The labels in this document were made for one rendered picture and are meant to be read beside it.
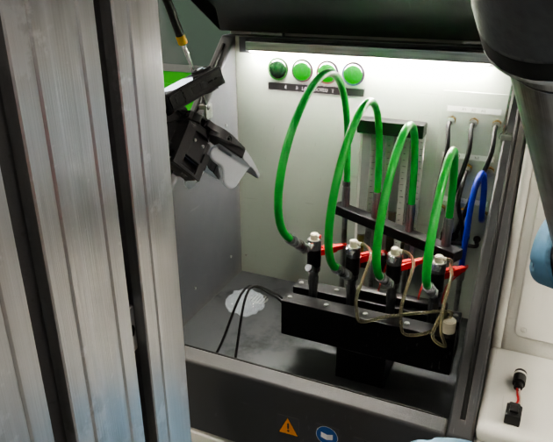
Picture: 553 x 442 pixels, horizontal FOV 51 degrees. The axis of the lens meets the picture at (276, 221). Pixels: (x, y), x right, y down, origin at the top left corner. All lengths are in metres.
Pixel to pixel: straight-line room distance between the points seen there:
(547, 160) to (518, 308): 0.70
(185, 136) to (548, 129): 0.49
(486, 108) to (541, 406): 0.60
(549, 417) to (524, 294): 0.21
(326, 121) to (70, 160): 1.22
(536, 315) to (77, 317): 0.97
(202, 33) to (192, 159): 3.14
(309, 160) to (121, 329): 1.22
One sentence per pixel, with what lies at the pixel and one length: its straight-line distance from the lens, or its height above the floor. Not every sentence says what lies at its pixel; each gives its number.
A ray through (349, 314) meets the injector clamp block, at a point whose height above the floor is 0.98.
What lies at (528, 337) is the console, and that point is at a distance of 1.11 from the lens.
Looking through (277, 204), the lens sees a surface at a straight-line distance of 0.94.
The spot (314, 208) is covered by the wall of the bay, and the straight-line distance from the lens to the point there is 1.44.
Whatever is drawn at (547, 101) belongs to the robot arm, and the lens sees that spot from 0.37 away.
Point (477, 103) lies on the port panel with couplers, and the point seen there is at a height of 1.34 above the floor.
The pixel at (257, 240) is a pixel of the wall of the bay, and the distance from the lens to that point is 1.55.
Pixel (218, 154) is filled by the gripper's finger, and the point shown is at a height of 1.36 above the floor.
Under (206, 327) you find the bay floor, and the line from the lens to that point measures 1.38.
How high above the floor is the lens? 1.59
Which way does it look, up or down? 23 degrees down
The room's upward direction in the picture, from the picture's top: straight up
